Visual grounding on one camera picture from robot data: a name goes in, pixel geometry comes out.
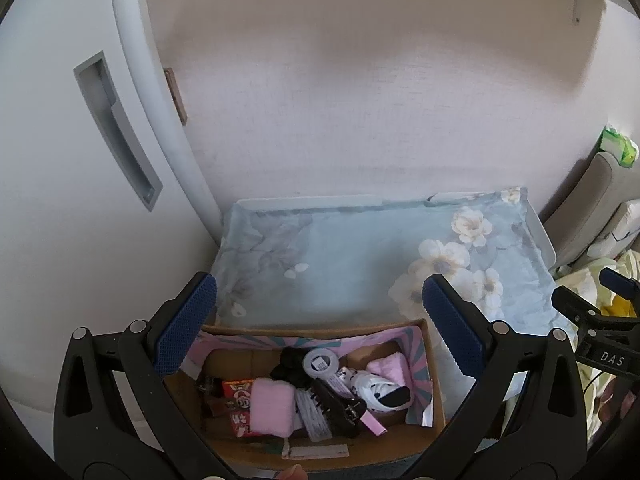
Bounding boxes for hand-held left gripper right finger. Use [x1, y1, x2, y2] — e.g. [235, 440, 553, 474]
[400, 272, 588, 480]

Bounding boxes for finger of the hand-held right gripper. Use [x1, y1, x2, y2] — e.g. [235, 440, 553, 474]
[551, 285, 613, 333]
[599, 267, 640, 311]

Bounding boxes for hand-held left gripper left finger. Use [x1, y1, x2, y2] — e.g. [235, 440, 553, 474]
[52, 271, 236, 480]

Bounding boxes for pink fluffy sock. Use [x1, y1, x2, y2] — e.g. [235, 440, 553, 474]
[367, 352, 412, 386]

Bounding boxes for dark brown snack bar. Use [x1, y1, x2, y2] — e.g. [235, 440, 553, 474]
[199, 377, 226, 417]

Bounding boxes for red snack packet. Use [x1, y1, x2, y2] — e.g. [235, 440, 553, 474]
[221, 379, 257, 439]

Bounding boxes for white black patterned sock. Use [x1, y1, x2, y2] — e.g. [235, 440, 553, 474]
[348, 369, 413, 413]

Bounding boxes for black hair scrunchie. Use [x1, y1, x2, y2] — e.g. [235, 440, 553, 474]
[270, 347, 313, 390]

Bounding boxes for pink fluffy towel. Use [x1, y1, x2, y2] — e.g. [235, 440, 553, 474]
[248, 379, 297, 438]

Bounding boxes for pink paper strip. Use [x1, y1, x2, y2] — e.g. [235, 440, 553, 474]
[362, 410, 387, 436]

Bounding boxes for cardboard box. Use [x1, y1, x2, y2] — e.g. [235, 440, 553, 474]
[162, 317, 448, 473]

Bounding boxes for white tape roll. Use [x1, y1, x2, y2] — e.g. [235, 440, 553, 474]
[303, 349, 341, 380]

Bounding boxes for black hair claw clip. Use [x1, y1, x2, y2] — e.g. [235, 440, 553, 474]
[312, 377, 368, 438]

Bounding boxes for white patterned packet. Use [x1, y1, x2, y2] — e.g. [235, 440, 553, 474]
[294, 387, 331, 442]

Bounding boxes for white ruler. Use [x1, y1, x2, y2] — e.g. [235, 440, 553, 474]
[281, 442, 349, 460]

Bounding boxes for green yellow blanket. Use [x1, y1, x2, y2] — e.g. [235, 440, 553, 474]
[555, 250, 640, 461]

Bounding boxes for white pillow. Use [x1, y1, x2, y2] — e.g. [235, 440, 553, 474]
[587, 200, 640, 258]

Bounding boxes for beige padded headboard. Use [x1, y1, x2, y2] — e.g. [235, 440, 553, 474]
[542, 152, 631, 271]

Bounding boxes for blue floral tablecloth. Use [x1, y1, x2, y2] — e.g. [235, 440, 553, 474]
[215, 187, 581, 361]

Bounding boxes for green tissue packet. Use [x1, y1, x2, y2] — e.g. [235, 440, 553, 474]
[600, 124, 640, 167]

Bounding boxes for white wardrobe door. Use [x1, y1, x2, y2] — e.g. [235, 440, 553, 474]
[0, 0, 221, 451]

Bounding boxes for brown wall strip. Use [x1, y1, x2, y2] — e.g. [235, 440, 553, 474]
[162, 66, 188, 126]

